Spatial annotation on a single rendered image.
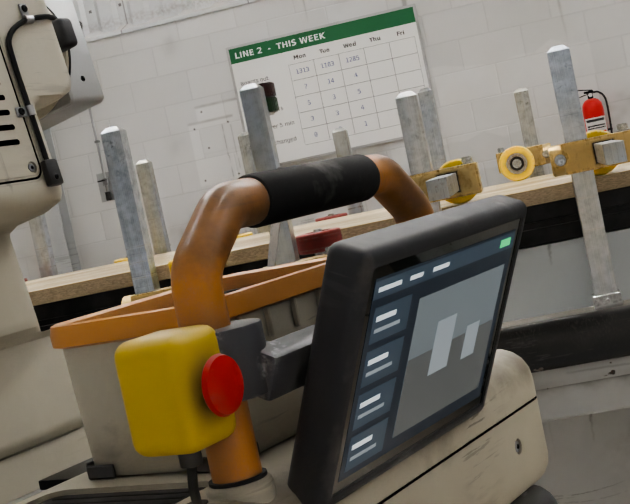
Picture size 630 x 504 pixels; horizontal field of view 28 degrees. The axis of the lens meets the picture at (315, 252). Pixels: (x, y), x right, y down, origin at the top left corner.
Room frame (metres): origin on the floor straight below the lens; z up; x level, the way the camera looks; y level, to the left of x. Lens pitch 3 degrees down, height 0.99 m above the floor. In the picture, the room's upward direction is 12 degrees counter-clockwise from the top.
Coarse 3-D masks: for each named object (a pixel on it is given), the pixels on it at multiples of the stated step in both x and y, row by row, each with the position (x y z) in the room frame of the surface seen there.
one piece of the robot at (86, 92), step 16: (48, 0) 1.28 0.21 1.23; (64, 0) 1.30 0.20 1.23; (64, 16) 1.29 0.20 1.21; (80, 32) 1.31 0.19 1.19; (80, 48) 1.30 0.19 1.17; (80, 64) 1.29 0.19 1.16; (80, 80) 1.28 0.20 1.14; (96, 80) 1.30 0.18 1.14; (64, 96) 1.27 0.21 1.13; (80, 96) 1.27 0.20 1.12; (96, 96) 1.30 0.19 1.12; (64, 112) 1.29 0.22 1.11; (80, 112) 1.32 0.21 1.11; (48, 128) 1.35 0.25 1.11
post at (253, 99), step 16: (240, 96) 2.08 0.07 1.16; (256, 96) 2.08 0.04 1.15; (256, 112) 2.08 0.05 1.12; (256, 128) 2.08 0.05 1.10; (256, 144) 2.08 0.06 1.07; (272, 144) 2.08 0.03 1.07; (256, 160) 2.08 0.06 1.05; (272, 160) 2.08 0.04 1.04; (288, 224) 2.08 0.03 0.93; (288, 240) 2.08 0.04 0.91; (288, 256) 2.08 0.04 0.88
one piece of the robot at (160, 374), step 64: (256, 192) 0.82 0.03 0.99; (320, 192) 0.88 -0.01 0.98; (384, 192) 0.98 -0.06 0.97; (192, 256) 0.76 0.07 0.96; (192, 320) 0.76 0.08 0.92; (128, 384) 0.72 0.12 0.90; (192, 384) 0.71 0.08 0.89; (512, 384) 1.05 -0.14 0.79; (192, 448) 0.71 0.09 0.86; (256, 448) 0.77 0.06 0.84; (448, 448) 0.94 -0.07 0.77; (512, 448) 1.03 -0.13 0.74
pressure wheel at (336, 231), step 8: (312, 232) 2.22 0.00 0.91; (320, 232) 2.16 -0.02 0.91; (328, 232) 2.16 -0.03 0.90; (336, 232) 2.17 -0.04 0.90; (296, 240) 2.19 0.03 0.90; (304, 240) 2.17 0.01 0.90; (312, 240) 2.16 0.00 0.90; (320, 240) 2.16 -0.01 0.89; (328, 240) 2.16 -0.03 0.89; (336, 240) 2.17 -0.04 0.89; (304, 248) 2.17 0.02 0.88; (312, 248) 2.16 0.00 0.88; (320, 248) 2.16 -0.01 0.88
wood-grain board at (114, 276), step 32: (512, 192) 2.27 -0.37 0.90; (544, 192) 2.20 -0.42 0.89; (320, 224) 2.74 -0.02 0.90; (352, 224) 2.35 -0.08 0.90; (384, 224) 2.26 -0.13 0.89; (160, 256) 2.86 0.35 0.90; (256, 256) 2.30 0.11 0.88; (32, 288) 2.53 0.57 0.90; (64, 288) 2.37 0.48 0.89; (96, 288) 2.36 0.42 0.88
